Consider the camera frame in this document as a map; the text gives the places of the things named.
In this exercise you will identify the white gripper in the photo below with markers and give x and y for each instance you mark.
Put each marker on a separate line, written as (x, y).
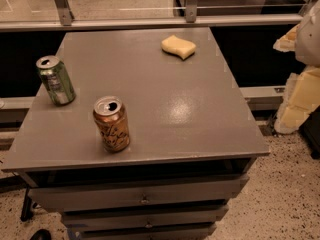
(309, 39)

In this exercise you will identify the orange soda can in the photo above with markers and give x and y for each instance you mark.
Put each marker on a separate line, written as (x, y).
(110, 116)

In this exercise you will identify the green soda can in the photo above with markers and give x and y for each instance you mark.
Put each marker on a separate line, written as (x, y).
(56, 80)

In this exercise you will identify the yellow sponge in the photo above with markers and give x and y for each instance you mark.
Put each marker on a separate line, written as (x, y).
(177, 46)

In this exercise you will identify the grey drawer cabinet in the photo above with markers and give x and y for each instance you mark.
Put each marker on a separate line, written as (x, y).
(192, 139)

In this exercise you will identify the black shoe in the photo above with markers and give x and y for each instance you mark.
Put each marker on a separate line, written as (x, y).
(41, 234)

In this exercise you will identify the black cabinet leg stand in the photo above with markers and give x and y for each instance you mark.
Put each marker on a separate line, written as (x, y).
(26, 212)

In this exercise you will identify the grey metal railing frame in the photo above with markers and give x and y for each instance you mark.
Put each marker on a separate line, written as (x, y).
(33, 28)

